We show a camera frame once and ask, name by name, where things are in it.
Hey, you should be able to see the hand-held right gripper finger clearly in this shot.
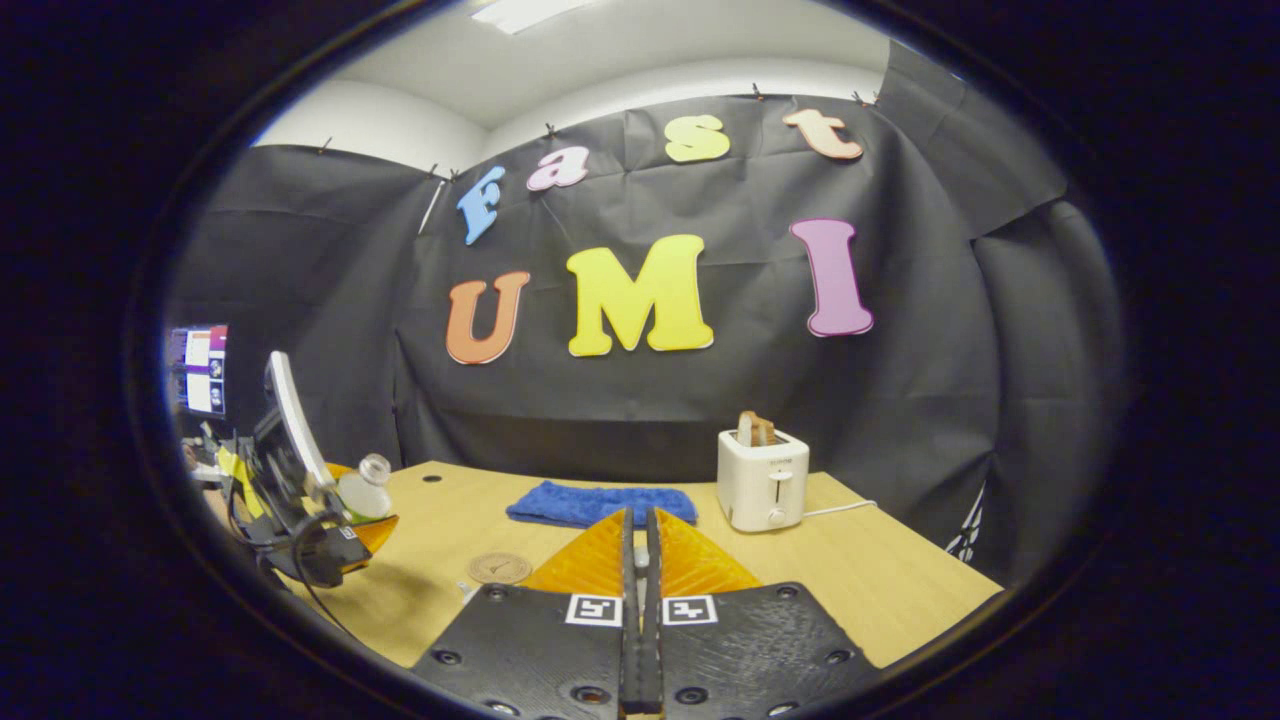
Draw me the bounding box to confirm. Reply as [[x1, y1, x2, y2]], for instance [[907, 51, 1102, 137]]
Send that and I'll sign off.
[[410, 508, 641, 720], [640, 507, 886, 720]]

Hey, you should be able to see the clear green-label water bottle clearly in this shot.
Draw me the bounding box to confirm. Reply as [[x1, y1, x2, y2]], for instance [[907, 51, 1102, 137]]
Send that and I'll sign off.
[[335, 453, 394, 521]]

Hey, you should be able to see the round wooden coaster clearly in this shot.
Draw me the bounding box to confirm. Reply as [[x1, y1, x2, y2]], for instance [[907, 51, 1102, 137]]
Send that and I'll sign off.
[[467, 553, 534, 586]]

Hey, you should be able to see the computer monitor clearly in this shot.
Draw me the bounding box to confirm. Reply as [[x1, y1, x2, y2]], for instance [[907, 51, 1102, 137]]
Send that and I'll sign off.
[[168, 323, 229, 417]]

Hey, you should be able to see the blue towel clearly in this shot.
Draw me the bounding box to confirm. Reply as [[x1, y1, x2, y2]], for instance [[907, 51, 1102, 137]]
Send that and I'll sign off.
[[505, 480, 699, 529]]

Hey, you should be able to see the white toaster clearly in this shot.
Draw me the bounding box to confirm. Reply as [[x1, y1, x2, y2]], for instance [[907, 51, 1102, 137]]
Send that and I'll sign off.
[[717, 428, 811, 533]]

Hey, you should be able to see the black backdrop cloth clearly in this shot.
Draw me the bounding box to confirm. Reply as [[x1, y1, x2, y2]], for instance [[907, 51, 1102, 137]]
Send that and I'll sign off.
[[160, 40, 1126, 591]]

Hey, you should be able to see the white striped dark fabric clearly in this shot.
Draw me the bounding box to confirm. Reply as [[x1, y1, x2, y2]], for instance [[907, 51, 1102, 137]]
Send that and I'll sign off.
[[945, 485, 986, 563]]

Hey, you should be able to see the ceiling light panel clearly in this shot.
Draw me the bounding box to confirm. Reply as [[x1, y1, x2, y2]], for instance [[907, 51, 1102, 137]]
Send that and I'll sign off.
[[470, 0, 601, 36]]

